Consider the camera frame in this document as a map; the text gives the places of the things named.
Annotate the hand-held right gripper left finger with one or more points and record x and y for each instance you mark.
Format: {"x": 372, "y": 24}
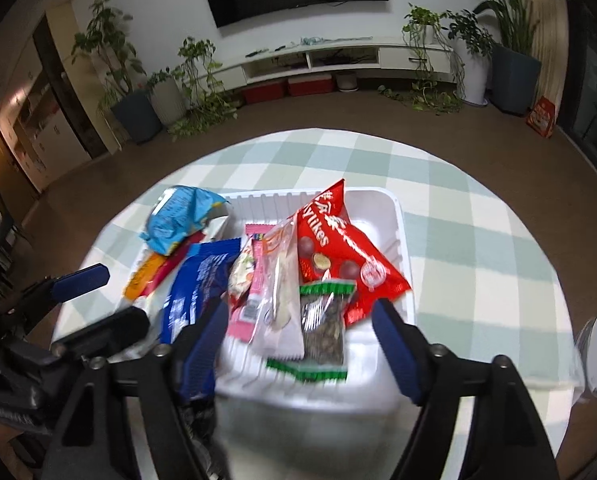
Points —
{"x": 198, "y": 360}

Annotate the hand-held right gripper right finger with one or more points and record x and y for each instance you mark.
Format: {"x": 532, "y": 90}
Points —
{"x": 401, "y": 355}

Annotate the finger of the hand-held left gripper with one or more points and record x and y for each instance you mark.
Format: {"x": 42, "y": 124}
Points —
{"x": 108, "y": 330}
{"x": 81, "y": 280}

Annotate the orange snack packet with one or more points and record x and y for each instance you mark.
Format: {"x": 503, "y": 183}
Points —
{"x": 141, "y": 280}

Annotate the pink snack packet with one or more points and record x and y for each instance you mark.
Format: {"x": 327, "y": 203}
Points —
{"x": 246, "y": 320}

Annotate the black snack packet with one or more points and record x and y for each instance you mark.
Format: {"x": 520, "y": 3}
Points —
{"x": 201, "y": 425}

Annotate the dark blue snack packet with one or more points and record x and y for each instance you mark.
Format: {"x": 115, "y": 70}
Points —
{"x": 198, "y": 280}

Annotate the green-edged sunflower seed packet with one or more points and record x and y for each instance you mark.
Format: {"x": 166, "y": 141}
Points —
{"x": 321, "y": 330}

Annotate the translucent white snack packet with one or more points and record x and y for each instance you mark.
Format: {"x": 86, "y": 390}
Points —
{"x": 283, "y": 310}

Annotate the light blue chip bag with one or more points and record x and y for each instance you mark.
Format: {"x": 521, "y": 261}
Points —
{"x": 178, "y": 215}

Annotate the white plastic tray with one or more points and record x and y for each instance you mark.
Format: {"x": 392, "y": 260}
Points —
{"x": 373, "y": 220}

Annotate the red striped stick packet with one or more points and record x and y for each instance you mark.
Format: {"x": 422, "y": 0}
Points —
{"x": 171, "y": 262}

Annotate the red chocolate ball bag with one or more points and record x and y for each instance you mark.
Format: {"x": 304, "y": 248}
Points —
{"x": 338, "y": 245}

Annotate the cream display cabinet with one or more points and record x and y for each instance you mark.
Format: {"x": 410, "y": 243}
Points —
{"x": 38, "y": 125}

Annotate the leafy plant in dark square pot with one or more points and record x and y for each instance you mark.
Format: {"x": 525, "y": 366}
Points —
{"x": 136, "y": 115}

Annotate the leafy plant in ribbed white pot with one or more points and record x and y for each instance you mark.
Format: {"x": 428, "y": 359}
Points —
{"x": 168, "y": 100}

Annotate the red storage box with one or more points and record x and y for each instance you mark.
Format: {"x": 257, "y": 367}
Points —
{"x": 263, "y": 92}
{"x": 311, "y": 85}

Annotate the trailing vine plant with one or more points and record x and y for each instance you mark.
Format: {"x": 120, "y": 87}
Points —
{"x": 423, "y": 85}

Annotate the red paper bag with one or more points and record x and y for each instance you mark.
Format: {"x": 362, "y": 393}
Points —
{"x": 542, "y": 117}

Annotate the small white bowl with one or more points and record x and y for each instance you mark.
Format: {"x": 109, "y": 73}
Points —
{"x": 347, "y": 82}

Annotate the bushy plant in white pot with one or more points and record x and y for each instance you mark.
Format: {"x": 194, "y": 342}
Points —
{"x": 473, "y": 80}

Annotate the dark remote control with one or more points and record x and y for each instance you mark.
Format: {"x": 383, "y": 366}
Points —
{"x": 257, "y": 53}

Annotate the white television console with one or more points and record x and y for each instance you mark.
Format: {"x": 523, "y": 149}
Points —
{"x": 418, "y": 57}

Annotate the tall plant in dark pot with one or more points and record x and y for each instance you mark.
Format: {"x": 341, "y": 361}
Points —
{"x": 515, "y": 80}

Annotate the dark glass door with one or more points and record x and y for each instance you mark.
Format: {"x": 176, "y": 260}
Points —
{"x": 593, "y": 100}

